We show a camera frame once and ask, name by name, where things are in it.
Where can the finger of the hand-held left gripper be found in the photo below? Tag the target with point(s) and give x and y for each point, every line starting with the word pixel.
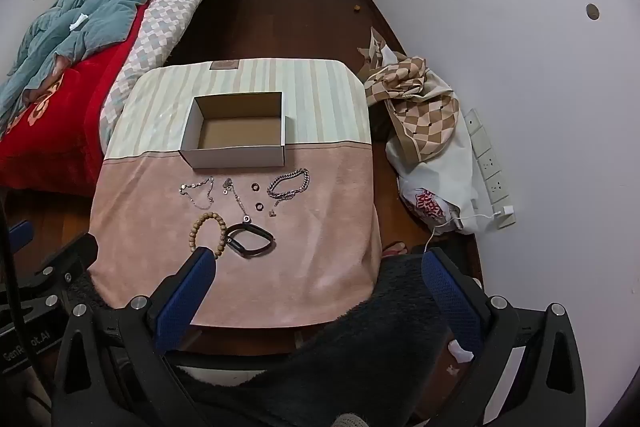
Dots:
pixel 65 264
pixel 17 234

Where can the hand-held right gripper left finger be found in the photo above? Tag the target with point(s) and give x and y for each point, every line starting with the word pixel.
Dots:
pixel 185 302

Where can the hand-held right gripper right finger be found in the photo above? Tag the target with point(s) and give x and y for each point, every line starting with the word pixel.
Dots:
pixel 452 302

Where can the white cardboard box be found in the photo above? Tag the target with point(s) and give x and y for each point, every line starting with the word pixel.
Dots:
pixel 235 154

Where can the white paper scrap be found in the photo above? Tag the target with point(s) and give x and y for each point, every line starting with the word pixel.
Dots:
pixel 460 351

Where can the pink slipper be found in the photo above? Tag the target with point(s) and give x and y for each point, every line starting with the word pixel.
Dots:
pixel 395 248

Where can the white charger plug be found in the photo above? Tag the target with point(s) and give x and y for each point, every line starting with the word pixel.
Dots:
pixel 508 211

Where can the pink and striped table cloth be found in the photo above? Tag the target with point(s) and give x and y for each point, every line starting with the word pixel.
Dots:
pixel 300 257

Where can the white plastic bag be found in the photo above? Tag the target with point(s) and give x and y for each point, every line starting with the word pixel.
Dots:
pixel 450 177

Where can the red floral blanket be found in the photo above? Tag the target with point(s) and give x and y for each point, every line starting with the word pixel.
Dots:
pixel 65 117

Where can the white power strip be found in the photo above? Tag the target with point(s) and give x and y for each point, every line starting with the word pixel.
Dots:
pixel 487 162

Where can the checkered brown cloth bag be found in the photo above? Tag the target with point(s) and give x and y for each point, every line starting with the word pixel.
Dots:
pixel 415 107

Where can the white tissue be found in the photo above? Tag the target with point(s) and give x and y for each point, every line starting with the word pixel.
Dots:
pixel 78 22

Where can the teal quilt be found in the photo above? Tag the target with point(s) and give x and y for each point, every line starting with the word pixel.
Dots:
pixel 95 7

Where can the checkered bed sheet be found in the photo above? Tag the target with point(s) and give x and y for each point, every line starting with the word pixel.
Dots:
pixel 160 27

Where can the round wall cap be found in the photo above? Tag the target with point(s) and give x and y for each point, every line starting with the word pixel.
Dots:
pixel 592 11

